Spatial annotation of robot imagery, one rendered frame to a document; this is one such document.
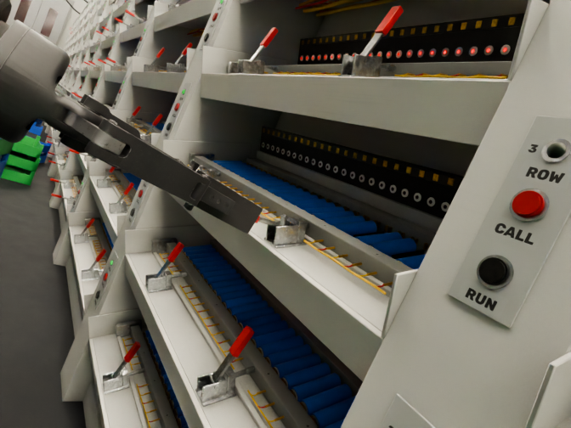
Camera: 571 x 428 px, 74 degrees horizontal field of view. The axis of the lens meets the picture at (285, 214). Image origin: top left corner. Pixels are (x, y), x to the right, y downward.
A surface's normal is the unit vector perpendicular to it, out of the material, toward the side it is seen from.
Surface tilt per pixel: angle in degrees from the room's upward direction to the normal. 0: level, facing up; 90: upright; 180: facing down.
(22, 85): 85
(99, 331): 90
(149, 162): 92
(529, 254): 90
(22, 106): 101
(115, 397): 21
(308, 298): 111
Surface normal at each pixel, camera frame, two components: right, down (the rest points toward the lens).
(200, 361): 0.11, -0.95
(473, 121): -0.85, 0.06
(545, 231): -0.75, -0.29
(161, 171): 0.63, 0.38
